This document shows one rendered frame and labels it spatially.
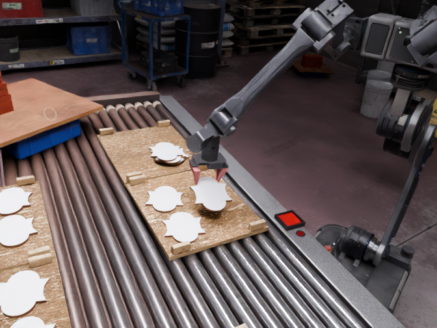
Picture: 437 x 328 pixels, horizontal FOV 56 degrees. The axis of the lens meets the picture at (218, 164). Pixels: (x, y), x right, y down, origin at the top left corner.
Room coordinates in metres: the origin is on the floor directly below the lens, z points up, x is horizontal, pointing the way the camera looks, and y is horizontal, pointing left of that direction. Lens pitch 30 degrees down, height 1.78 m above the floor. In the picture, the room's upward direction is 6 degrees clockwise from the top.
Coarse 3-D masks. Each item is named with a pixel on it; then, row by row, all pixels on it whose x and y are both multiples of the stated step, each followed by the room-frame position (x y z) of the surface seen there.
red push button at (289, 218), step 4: (280, 216) 1.13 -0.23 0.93; (284, 216) 1.14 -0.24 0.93; (288, 216) 1.14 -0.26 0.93; (292, 216) 1.14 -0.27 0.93; (284, 220) 1.12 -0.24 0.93; (288, 220) 1.12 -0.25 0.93; (292, 220) 1.12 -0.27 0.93; (296, 220) 1.12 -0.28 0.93; (288, 224) 1.10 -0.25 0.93; (292, 224) 1.10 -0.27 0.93
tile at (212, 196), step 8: (200, 184) 1.15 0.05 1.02; (208, 184) 1.15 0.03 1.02; (216, 184) 1.16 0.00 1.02; (224, 184) 1.17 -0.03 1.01; (200, 192) 1.11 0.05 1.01; (208, 192) 1.12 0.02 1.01; (216, 192) 1.13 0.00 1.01; (224, 192) 1.13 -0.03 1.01; (200, 200) 1.08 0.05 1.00; (208, 200) 1.08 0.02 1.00; (216, 200) 1.09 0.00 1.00; (224, 200) 1.10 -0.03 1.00; (208, 208) 1.05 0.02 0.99; (216, 208) 1.06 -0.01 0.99
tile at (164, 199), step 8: (152, 192) 1.18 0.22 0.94; (160, 192) 1.19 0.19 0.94; (168, 192) 1.19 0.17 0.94; (176, 192) 1.20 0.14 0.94; (152, 200) 1.13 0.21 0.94; (160, 200) 1.14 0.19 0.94; (168, 200) 1.14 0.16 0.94; (176, 200) 1.15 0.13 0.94; (160, 208) 1.09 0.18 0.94; (168, 208) 1.10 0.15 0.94
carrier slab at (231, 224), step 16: (176, 176) 1.31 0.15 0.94; (192, 176) 1.32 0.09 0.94; (208, 176) 1.33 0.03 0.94; (144, 192) 1.19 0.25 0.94; (192, 192) 1.22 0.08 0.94; (144, 208) 1.10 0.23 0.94; (176, 208) 1.11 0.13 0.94; (192, 208) 1.12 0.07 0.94; (224, 208) 1.14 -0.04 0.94; (240, 208) 1.15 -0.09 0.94; (160, 224) 1.02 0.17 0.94; (208, 224) 1.05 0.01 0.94; (224, 224) 1.05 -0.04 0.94; (240, 224) 1.06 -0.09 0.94; (160, 240) 0.95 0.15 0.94; (208, 240) 0.97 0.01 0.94; (224, 240) 0.98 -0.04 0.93; (176, 256) 0.89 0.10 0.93
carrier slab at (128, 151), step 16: (144, 128) 1.69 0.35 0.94; (160, 128) 1.71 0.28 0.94; (112, 144) 1.51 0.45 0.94; (128, 144) 1.52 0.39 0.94; (144, 144) 1.54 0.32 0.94; (176, 144) 1.57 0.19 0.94; (112, 160) 1.38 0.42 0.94; (128, 160) 1.40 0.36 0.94; (144, 160) 1.41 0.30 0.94; (160, 176) 1.31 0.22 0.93
